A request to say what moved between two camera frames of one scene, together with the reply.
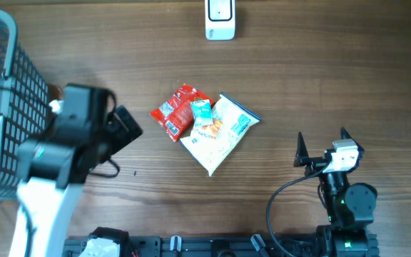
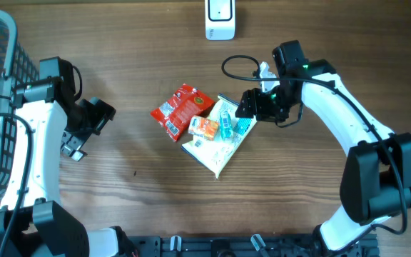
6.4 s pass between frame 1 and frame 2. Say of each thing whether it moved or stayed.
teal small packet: moved
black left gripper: moved
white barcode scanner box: stayed
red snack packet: stayed
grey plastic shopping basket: stayed
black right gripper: moved
